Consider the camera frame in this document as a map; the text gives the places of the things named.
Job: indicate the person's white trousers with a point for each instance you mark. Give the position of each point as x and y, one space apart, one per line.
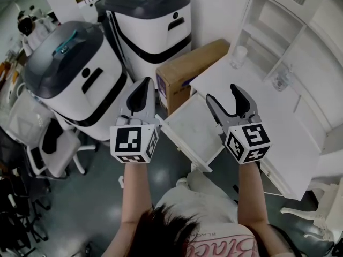
198 199

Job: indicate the white office chair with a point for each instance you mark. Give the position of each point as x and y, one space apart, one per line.
64 149

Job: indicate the person's left forearm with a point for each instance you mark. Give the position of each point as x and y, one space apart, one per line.
134 197

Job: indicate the person's pink printed shirt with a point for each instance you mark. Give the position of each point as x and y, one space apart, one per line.
227 240

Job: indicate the white ornate chair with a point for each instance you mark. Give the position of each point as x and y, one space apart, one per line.
327 210

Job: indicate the white machine with dark lid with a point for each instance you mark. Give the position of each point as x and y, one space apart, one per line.
152 25

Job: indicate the white desk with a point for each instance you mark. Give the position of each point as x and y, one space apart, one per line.
214 74

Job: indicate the black office chair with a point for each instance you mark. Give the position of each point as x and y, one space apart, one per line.
16 191

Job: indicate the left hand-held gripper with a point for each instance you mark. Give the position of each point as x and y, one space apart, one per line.
128 143

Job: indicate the person's right forearm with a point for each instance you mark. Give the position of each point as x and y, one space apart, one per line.
252 197

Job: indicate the white desk drawer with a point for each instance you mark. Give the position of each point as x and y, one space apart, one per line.
193 127

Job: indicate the clear glass cup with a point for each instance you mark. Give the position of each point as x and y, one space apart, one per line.
281 80
238 56

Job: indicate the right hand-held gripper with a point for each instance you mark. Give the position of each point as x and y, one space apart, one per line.
254 138

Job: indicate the black garment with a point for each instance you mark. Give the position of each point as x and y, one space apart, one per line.
52 138

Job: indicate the brown cardboard box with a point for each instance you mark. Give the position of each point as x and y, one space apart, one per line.
182 68

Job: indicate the person's left hand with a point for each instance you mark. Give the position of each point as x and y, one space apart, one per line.
128 120

